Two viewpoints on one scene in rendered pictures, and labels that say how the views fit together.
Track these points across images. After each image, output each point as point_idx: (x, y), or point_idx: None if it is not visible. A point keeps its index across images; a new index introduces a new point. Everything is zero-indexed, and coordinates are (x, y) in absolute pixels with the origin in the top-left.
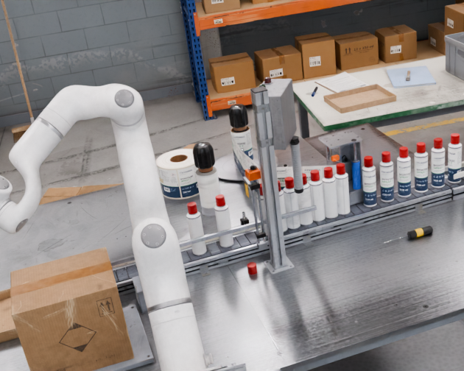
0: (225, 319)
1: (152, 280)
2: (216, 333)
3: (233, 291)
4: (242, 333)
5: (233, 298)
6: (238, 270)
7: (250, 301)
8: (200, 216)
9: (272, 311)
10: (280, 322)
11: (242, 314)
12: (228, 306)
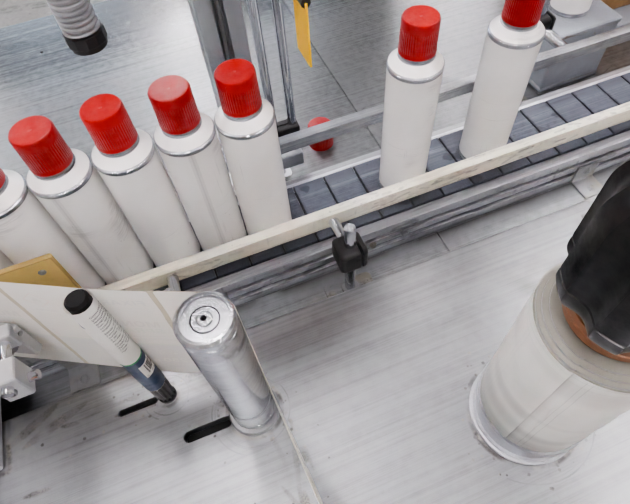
0: (369, 27)
1: None
2: (378, 2)
3: (361, 88)
4: (330, 3)
5: (358, 70)
6: (360, 148)
7: (322, 62)
8: (487, 36)
9: (276, 42)
10: (261, 21)
11: (334, 35)
12: (366, 52)
